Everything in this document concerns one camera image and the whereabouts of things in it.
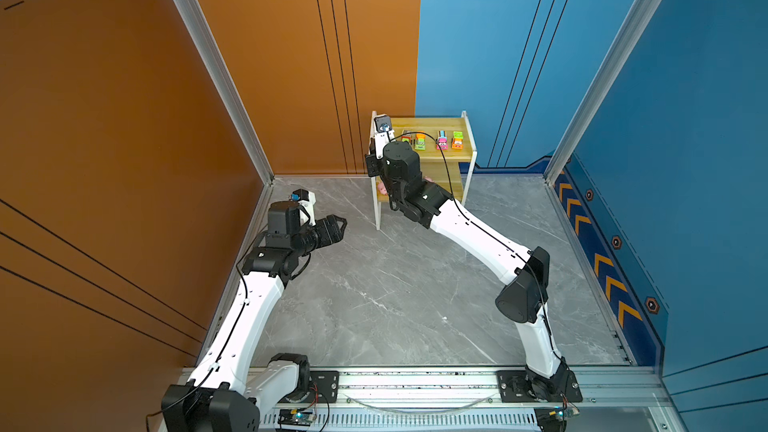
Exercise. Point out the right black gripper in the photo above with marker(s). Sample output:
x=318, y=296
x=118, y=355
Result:
x=373, y=162

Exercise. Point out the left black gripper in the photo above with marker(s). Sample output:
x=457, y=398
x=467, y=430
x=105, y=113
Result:
x=335, y=234

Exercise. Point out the orange green mixer truck toy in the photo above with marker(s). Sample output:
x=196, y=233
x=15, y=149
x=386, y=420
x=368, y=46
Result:
x=419, y=142

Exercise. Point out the pink toy truck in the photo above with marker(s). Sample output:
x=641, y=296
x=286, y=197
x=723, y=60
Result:
x=442, y=142

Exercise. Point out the white frame wooden shelf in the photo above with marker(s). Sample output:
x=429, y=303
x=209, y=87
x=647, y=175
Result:
x=452, y=169

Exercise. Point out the green orange dump truck toy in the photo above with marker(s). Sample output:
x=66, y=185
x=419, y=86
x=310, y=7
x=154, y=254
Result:
x=457, y=142

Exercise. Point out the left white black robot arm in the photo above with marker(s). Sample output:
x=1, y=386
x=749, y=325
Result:
x=216, y=396

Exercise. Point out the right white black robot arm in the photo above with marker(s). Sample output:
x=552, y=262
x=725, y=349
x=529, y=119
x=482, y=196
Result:
x=524, y=272

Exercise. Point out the left green circuit board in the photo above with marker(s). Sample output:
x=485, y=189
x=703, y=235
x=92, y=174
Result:
x=295, y=419

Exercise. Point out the green circuit board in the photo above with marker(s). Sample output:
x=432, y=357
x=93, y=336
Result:
x=555, y=419
x=295, y=419

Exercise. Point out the right green circuit board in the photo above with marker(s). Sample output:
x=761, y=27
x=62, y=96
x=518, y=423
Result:
x=555, y=419

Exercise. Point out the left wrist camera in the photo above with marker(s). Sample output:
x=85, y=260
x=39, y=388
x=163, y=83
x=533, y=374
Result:
x=306, y=201

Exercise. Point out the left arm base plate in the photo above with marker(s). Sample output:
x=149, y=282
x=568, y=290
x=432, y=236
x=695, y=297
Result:
x=271, y=388

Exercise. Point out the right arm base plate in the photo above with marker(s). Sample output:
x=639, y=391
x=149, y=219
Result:
x=520, y=386

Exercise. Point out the aluminium front rail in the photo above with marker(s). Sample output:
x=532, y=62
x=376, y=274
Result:
x=447, y=387

